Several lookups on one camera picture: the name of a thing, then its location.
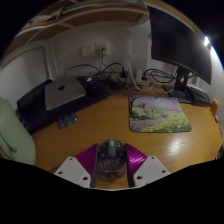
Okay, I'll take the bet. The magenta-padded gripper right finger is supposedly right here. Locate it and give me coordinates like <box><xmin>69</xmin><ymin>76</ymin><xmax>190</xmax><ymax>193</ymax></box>
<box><xmin>124</xmin><ymin>143</ymin><xmax>172</xmax><ymax>188</ymax></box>

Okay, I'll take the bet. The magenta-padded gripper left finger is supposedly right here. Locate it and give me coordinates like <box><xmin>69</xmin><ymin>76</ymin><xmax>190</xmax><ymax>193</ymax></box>
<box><xmin>53</xmin><ymin>143</ymin><xmax>100</xmax><ymax>189</ymax></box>

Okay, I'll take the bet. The transparent computer mouse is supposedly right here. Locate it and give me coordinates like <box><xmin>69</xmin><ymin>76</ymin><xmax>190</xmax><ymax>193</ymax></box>
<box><xmin>96</xmin><ymin>139</ymin><xmax>128</xmax><ymax>182</ymax></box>

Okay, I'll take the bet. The landscape print mouse pad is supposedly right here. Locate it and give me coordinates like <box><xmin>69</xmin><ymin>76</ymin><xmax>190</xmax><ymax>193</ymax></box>
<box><xmin>128</xmin><ymin>94</ymin><xmax>193</xmax><ymax>134</ymax></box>

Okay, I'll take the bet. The small grey blister pack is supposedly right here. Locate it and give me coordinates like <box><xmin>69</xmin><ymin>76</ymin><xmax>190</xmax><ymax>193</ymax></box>
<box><xmin>55</xmin><ymin>112</ymin><xmax>80</xmax><ymax>130</ymax></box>

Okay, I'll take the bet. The silver mini computer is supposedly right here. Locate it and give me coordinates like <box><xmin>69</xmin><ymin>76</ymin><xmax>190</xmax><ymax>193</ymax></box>
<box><xmin>44</xmin><ymin>77</ymin><xmax>88</xmax><ymax>112</ymax></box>

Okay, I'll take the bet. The white power strip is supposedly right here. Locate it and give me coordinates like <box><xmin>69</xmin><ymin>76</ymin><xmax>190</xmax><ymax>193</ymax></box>
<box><xmin>109</xmin><ymin>72</ymin><xmax>154</xmax><ymax>89</ymax></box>

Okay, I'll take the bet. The white charger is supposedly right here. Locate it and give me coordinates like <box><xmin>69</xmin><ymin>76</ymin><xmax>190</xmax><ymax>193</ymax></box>
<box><xmin>133</xmin><ymin>68</ymin><xmax>145</xmax><ymax>83</ymax></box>

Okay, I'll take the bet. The black keyboard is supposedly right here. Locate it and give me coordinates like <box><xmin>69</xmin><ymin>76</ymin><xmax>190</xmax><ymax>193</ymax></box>
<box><xmin>185</xmin><ymin>84</ymin><xmax>213</xmax><ymax>108</ymax></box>

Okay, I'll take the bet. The small orange box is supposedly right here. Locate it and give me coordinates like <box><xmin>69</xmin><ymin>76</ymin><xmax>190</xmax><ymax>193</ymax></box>
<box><xmin>209</xmin><ymin>98</ymin><xmax>220</xmax><ymax>117</ymax></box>

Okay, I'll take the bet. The black computer monitor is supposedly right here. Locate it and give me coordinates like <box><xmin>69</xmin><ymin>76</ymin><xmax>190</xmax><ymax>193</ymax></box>
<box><xmin>147</xmin><ymin>4</ymin><xmax>213</xmax><ymax>104</ymax></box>

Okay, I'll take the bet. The wooden shelf unit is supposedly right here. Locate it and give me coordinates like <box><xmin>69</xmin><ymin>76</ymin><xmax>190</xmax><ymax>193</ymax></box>
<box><xmin>13</xmin><ymin>0</ymin><xmax>149</xmax><ymax>46</ymax></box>

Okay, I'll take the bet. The black cable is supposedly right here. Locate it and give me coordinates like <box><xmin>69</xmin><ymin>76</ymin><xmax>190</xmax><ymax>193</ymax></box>
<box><xmin>62</xmin><ymin>61</ymin><xmax>127</xmax><ymax>80</ymax></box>
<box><xmin>143</xmin><ymin>68</ymin><xmax>178</xmax><ymax>85</ymax></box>

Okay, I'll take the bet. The white wall socket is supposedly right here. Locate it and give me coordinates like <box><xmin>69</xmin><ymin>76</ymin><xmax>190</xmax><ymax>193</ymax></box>
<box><xmin>80</xmin><ymin>41</ymin><xmax>110</xmax><ymax>58</ymax></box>

